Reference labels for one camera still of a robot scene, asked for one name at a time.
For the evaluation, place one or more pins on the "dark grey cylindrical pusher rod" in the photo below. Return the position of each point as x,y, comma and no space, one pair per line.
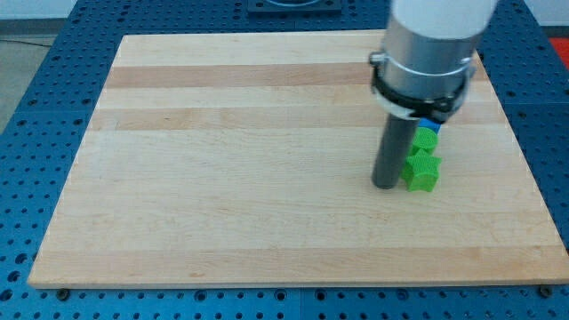
396,142

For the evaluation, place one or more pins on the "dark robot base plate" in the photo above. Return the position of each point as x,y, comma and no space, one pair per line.
272,6

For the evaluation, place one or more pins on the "green star block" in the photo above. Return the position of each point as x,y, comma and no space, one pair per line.
421,171

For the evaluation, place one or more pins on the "blue cube block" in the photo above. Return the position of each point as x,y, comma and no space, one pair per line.
428,124

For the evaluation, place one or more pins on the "green cylinder block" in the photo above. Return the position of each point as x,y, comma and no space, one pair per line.
424,139

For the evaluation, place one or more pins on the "red object at edge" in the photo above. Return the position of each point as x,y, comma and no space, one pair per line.
561,47

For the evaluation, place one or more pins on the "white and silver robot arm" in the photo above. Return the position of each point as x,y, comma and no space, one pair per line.
425,62

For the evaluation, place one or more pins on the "light wooden board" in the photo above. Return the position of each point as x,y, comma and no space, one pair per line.
245,160

